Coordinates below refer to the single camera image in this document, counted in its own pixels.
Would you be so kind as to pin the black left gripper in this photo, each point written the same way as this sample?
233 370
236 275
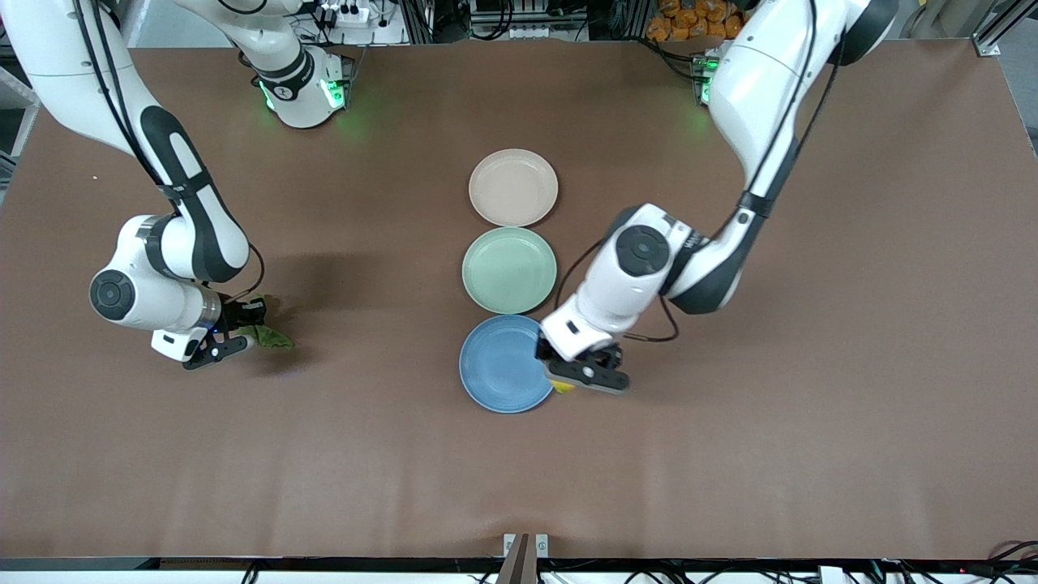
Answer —
611 355

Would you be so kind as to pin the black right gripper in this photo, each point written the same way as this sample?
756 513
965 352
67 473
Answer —
241 312

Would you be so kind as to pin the yellow lemon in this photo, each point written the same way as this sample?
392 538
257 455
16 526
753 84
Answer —
564 387

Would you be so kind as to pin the green lettuce leaf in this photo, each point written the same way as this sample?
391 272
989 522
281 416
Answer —
272 337

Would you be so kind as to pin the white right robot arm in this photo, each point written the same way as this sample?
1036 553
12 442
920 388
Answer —
162 300

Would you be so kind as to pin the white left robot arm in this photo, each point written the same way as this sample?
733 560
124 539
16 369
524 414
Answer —
641 276

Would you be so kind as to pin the blue round plate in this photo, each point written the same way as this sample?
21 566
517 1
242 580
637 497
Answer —
503 365

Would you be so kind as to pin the light green round plate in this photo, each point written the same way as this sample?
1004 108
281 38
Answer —
509 270

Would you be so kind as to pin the beige round plate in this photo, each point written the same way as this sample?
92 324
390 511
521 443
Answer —
513 187

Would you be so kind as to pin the white power strip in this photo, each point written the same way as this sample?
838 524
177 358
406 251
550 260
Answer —
347 14

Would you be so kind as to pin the black equipment rack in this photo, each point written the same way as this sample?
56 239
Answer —
527 20

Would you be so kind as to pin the bag of orange items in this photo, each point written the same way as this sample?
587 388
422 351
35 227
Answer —
689 20

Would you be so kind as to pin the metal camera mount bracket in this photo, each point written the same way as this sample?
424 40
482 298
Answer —
525 556

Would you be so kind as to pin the aluminium frame profile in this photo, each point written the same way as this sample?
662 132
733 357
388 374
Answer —
1001 28

